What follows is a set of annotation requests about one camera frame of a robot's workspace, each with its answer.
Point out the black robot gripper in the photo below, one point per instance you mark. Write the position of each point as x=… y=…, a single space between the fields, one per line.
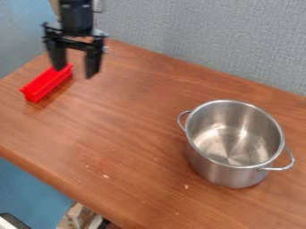
x=76 y=32

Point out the red rectangular block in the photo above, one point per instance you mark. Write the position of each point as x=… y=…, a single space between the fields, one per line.
x=46 y=82

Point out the stainless steel pot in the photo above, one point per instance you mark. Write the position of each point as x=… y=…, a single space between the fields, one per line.
x=235 y=142

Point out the black and white object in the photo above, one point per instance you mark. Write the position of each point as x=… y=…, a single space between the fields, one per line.
x=10 y=222

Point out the wooden table leg frame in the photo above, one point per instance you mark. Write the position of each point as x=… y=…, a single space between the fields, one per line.
x=80 y=218

